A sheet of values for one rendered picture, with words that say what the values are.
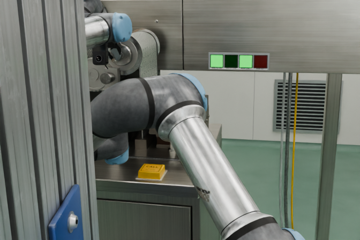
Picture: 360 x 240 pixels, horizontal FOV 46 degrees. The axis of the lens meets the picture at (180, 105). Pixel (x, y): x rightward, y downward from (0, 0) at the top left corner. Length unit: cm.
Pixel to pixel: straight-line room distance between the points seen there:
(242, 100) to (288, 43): 248
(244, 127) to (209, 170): 348
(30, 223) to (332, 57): 159
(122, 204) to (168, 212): 15
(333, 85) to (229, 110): 237
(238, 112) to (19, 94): 400
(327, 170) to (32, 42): 188
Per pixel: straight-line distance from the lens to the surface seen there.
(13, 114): 28
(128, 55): 151
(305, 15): 178
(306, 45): 179
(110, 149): 128
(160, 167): 136
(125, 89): 90
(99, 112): 92
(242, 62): 178
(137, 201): 140
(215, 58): 179
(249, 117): 426
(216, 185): 81
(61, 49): 37
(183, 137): 87
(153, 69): 171
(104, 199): 143
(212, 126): 185
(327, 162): 209
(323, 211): 219
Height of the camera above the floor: 144
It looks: 14 degrees down
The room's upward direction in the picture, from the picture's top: 1 degrees counter-clockwise
